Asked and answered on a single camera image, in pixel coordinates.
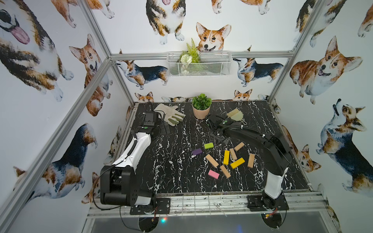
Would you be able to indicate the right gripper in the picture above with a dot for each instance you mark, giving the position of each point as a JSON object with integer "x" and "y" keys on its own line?
{"x": 211, "y": 132}

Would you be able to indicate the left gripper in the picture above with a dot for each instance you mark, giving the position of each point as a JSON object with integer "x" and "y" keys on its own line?
{"x": 159, "y": 128}

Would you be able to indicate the green block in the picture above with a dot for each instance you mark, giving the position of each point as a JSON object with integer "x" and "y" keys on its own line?
{"x": 208, "y": 146}

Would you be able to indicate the wooden block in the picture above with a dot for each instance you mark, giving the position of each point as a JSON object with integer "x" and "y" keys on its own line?
{"x": 212, "y": 161}
{"x": 225, "y": 171}
{"x": 233, "y": 154}
{"x": 239, "y": 146}
{"x": 251, "y": 161}

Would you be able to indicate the purple block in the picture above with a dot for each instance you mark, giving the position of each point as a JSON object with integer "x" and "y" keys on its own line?
{"x": 197, "y": 151}

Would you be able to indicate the pink block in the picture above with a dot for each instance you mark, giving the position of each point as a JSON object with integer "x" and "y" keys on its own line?
{"x": 213, "y": 174}

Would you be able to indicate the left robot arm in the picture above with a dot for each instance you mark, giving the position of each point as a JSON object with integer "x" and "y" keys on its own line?
{"x": 118, "y": 182}

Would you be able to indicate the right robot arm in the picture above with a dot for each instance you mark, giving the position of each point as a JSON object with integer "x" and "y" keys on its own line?
{"x": 274, "y": 153}

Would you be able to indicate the green dustpan brush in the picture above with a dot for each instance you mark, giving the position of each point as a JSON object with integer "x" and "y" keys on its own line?
{"x": 237, "y": 115}

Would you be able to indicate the beige work glove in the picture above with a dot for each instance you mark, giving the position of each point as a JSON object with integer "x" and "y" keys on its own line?
{"x": 170, "y": 114}

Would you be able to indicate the potted green plant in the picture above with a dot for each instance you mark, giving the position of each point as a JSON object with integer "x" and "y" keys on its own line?
{"x": 201, "y": 105}

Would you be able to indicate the slanted yellow block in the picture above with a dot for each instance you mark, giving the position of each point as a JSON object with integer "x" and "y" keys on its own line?
{"x": 237, "y": 163}

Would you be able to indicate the wooden block bottom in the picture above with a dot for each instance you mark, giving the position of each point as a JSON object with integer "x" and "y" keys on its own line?
{"x": 225, "y": 171}

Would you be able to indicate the fern with white flower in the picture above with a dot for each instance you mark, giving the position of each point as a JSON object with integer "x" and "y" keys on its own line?
{"x": 190, "y": 59}

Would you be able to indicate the white wire basket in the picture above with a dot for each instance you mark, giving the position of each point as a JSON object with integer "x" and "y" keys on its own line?
{"x": 208, "y": 64}

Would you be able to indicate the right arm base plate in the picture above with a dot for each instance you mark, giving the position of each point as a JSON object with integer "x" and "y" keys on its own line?
{"x": 261, "y": 203}

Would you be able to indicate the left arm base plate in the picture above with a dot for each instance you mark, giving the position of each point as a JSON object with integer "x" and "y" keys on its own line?
{"x": 156, "y": 206}

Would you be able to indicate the aluminium front rail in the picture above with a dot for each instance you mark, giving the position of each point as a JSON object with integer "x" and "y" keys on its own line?
{"x": 218, "y": 205}

